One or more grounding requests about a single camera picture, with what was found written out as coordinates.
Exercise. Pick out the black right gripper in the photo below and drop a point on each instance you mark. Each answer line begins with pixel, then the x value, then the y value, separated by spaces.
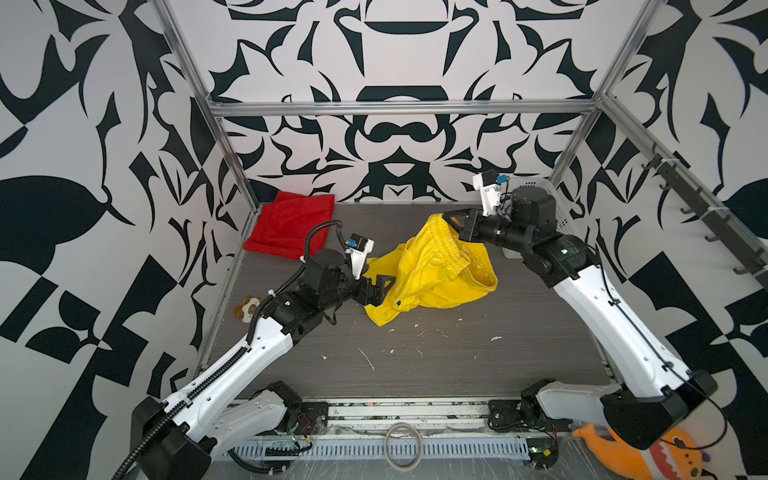
pixel 467 231

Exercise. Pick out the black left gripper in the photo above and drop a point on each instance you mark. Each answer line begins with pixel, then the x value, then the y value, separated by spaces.
pixel 377 292

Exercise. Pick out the yellow shorts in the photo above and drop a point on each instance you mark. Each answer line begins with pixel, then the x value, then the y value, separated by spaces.
pixel 433 269

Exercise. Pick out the red shorts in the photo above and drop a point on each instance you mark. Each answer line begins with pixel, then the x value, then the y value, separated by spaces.
pixel 283 225

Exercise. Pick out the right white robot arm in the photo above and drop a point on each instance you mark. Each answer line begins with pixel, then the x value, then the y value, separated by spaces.
pixel 656 391

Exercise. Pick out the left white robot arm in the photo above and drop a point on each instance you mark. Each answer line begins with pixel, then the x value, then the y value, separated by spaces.
pixel 179 437

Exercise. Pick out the white plastic basket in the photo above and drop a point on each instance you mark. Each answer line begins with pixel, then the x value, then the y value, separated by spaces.
pixel 511 184

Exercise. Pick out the brown white paw toy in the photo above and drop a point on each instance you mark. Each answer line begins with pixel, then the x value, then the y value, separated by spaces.
pixel 245 310

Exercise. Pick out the orange shark plush toy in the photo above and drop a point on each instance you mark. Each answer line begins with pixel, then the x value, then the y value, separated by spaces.
pixel 670 458

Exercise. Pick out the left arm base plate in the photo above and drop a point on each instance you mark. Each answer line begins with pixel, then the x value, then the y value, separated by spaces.
pixel 305 418

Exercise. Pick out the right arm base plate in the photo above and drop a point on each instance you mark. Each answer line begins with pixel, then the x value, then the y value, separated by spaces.
pixel 506 415

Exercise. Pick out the aluminium frame crossbar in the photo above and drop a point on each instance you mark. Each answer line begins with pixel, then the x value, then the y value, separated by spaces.
pixel 577 106

